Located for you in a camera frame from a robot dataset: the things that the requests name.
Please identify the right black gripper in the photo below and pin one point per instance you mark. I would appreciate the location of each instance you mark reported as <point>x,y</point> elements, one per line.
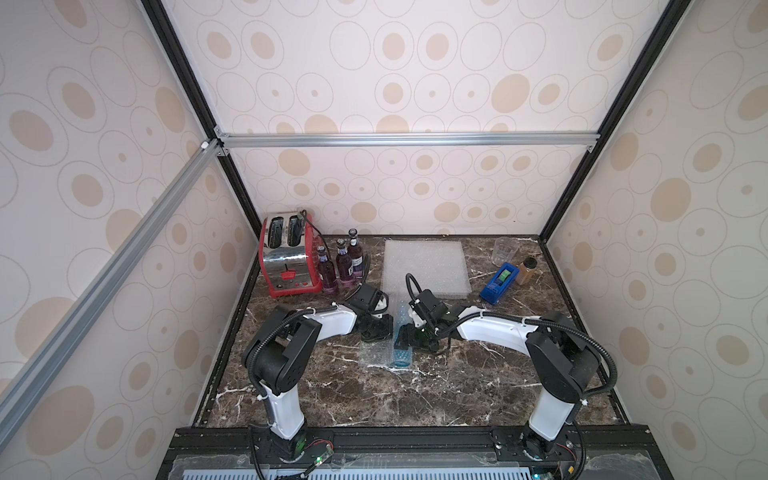
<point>421,334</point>

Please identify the purple bottle front left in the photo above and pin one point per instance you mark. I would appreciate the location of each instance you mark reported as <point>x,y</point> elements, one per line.
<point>326,272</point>

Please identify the purple bottle rear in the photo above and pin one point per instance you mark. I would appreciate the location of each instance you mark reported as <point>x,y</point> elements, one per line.
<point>355,252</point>

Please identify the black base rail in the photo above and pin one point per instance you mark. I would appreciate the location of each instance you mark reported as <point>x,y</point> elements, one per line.
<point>586,452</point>

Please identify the black left frame post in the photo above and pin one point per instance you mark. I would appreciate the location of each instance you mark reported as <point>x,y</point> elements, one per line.
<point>160,22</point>

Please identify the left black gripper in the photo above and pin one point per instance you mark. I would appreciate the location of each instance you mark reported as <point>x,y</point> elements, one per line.
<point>387,332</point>

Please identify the horizontal aluminium frame bar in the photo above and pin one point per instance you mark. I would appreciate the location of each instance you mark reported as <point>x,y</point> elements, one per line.
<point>427,139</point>

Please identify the stack of bubble wrap sheets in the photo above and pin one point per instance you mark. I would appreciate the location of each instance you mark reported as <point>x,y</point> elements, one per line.
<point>437,265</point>

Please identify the blue tape dispenser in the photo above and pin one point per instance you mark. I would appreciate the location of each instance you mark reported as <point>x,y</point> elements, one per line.
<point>499,284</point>

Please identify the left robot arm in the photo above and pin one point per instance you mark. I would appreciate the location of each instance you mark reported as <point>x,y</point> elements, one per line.
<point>277,356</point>

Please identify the diagonal aluminium frame bar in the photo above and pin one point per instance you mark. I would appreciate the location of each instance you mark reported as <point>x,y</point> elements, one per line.
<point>40,371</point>

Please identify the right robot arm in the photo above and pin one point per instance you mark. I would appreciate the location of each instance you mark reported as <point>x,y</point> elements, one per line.
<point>571,366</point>

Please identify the purple bottle middle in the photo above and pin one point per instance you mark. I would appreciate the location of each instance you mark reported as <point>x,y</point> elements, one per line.
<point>344,263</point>

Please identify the brown spice jar black lid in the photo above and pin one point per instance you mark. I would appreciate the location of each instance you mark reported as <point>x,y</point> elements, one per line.
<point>526,270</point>

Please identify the black right frame post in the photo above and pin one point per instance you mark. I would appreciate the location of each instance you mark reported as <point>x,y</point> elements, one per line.
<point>650,53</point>

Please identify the blue liquid glass bottle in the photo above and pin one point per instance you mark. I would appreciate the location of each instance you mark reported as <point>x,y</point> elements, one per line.
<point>401,359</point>

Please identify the purple bottle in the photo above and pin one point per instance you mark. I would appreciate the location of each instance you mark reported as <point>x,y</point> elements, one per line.
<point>326,272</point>
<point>355,252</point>
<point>344,263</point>

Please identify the clear drinking glass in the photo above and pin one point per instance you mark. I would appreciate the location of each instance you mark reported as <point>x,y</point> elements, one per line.
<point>504,251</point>

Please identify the red and chrome toaster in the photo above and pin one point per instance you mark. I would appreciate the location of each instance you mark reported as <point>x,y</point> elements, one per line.
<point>287,254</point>

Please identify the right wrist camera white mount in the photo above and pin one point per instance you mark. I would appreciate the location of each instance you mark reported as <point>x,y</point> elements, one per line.
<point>418,322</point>

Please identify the black frame post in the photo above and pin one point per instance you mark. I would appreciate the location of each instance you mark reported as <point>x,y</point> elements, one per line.
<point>160,22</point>
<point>650,53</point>

